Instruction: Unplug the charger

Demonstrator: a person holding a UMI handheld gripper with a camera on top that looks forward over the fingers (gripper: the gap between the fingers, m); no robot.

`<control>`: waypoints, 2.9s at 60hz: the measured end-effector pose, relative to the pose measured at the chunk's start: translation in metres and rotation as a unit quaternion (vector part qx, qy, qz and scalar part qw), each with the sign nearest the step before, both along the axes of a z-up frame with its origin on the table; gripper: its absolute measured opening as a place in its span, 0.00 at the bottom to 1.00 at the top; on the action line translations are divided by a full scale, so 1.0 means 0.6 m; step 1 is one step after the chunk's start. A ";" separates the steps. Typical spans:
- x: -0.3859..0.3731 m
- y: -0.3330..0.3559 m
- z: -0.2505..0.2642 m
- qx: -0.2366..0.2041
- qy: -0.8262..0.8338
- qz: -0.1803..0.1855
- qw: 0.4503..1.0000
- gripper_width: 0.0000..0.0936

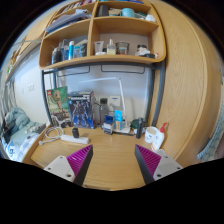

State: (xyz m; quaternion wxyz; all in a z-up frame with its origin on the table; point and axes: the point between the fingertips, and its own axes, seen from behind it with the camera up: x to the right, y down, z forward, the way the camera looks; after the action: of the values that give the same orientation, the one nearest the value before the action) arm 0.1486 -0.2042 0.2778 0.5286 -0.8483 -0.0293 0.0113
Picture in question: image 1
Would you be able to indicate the black charger plug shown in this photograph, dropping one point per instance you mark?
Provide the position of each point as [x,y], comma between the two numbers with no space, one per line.
[75,132]

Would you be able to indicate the blue robot model box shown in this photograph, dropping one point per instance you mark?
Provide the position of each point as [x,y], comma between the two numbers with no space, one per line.
[81,106]

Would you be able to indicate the white tube on shelf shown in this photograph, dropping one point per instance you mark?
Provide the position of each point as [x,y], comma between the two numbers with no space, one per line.
[98,46]

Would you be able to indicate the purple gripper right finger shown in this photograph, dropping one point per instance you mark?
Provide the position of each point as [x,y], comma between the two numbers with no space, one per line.
[155,165]

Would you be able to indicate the teal cup on shelf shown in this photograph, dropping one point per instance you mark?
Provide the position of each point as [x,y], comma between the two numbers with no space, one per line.
[128,12]

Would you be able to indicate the glass jar on shelf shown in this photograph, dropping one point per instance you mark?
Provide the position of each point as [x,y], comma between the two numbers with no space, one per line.
[122,48]

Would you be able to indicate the white desk lamp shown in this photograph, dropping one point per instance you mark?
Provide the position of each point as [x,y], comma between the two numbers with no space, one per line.
[117,103]

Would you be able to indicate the clear perfume bottle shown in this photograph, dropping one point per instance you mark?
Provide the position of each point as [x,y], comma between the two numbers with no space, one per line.
[111,48]

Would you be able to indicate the white power strip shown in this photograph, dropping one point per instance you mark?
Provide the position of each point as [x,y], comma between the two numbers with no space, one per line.
[80,140]

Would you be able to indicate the blue spray can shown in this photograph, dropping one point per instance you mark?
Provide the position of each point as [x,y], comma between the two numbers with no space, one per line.
[71,49]

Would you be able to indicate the wooden wall shelf unit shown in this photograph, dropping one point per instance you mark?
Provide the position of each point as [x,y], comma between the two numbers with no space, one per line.
[97,27]

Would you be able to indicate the black cylindrical bottle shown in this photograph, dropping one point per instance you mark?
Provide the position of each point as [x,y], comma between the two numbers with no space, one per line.
[140,127]

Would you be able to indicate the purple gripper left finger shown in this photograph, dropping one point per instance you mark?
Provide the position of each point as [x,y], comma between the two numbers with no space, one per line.
[73,167]

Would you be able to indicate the white mug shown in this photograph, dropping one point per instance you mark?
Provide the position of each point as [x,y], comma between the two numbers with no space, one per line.
[150,133]

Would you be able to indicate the stack of papers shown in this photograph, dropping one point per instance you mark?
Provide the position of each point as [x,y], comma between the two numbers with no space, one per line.
[67,19]

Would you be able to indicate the bed with green bedding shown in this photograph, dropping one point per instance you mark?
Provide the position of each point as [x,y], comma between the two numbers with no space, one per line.
[18,133]

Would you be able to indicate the green Groot toy box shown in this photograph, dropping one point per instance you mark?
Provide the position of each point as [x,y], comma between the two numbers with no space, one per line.
[58,106]

